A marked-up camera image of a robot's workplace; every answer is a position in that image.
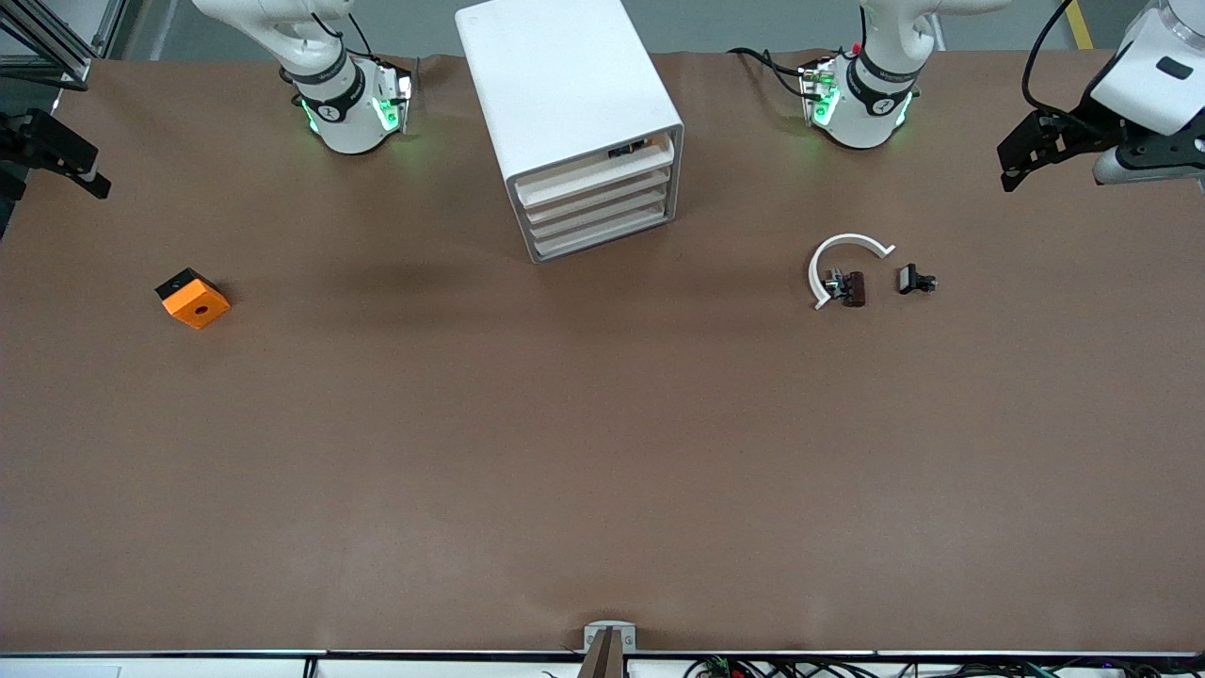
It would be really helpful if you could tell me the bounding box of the white drawer cabinet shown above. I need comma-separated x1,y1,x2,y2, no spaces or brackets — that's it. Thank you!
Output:
456,0,685,265

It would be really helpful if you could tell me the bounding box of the yellow floor tape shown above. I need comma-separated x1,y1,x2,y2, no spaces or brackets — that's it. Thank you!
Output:
1061,0,1097,51

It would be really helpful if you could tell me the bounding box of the orange and black block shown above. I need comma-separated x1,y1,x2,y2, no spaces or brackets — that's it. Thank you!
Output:
154,267,232,331

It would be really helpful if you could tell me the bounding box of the white curved plastic piece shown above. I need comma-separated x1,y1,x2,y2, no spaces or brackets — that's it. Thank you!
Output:
808,233,896,311

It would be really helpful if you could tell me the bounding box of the brown table mat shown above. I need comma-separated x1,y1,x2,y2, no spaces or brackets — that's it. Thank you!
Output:
0,47,1205,655

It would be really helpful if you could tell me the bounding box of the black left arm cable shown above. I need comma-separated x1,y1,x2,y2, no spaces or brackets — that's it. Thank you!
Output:
1022,0,1095,121

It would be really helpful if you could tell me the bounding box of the brown push button switch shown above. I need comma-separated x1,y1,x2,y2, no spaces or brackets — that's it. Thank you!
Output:
824,268,868,309

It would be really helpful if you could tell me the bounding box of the black base cable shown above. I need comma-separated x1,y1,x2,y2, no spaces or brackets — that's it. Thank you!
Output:
727,45,812,97

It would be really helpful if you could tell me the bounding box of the white table edge rail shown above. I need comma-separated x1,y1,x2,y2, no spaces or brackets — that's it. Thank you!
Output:
0,648,1205,678

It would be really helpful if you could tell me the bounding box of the black cable bundle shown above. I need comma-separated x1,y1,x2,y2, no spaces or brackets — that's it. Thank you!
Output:
683,654,1205,678

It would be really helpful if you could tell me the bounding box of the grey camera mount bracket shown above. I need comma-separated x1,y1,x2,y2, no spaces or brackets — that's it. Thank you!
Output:
576,621,638,678

